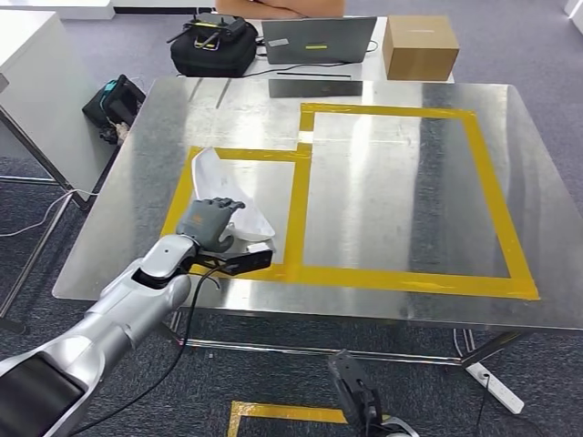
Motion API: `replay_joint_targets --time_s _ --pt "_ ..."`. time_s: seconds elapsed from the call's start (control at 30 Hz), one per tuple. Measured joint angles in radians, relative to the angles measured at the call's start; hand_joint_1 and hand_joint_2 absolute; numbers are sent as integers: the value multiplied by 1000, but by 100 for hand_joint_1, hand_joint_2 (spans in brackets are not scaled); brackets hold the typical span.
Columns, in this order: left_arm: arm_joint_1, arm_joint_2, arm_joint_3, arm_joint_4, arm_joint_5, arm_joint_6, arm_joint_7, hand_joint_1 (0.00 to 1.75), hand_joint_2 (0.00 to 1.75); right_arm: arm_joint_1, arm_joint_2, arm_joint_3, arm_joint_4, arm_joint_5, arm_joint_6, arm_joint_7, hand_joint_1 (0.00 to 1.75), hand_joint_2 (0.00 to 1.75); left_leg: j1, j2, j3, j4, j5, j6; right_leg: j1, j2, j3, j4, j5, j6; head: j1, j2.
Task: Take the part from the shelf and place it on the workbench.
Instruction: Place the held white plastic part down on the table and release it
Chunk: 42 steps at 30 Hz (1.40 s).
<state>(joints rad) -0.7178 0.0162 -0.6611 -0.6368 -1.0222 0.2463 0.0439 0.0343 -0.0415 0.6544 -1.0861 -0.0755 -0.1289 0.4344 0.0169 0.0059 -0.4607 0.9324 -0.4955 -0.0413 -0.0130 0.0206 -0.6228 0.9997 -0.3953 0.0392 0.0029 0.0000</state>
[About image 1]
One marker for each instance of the brown cardboard box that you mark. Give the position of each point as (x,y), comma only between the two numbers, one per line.
(419,48)

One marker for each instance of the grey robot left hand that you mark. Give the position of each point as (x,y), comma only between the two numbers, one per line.
(205,223)

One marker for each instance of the white desk steel legs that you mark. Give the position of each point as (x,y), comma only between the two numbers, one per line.
(50,114)

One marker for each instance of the black remote controller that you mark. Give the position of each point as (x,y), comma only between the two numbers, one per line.
(214,29)

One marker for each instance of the white power strip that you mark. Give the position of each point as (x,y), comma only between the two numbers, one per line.
(496,389)

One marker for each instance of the yellow floor tape square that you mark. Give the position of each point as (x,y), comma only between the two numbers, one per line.
(282,413)

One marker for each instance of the white cabinet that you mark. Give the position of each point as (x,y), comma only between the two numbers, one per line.
(576,15)

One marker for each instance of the black bag teal trim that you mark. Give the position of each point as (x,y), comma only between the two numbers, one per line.
(114,108)

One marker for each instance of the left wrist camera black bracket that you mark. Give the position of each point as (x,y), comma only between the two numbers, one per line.
(246,260)

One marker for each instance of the grey laptop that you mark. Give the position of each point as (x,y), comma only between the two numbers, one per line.
(319,39)

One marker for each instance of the yellow tape on workbench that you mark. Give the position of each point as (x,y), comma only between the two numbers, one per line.
(298,211)

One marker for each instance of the white plastic shell part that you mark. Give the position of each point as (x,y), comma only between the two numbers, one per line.
(214,175)

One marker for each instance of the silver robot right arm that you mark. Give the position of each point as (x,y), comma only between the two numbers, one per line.
(396,429)

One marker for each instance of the stainless steel workbench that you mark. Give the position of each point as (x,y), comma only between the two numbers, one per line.
(387,211)

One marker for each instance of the person's forearm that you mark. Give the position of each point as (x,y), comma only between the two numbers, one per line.
(282,7)

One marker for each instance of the black carrying case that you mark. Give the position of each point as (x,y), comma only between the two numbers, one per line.
(214,60)

